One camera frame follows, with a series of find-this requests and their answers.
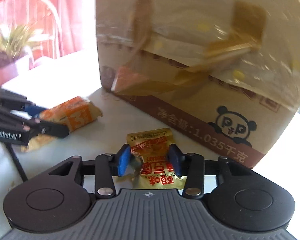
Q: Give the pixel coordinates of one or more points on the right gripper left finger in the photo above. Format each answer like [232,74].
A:
[104,168]

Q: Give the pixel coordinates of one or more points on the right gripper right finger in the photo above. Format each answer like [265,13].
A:
[194,167]

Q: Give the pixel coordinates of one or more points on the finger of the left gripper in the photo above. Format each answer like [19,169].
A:
[38,126]
[34,110]

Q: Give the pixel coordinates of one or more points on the gold red snack packet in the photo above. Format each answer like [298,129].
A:
[149,167]

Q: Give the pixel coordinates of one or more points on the orange white snack packet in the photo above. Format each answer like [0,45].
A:
[74,113]

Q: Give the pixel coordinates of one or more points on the green leafy plant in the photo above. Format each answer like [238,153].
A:
[16,56]

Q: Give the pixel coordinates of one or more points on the red patterned curtain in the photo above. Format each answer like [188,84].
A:
[78,25]

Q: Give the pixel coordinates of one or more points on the brown cardboard box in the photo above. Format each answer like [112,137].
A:
[225,73]

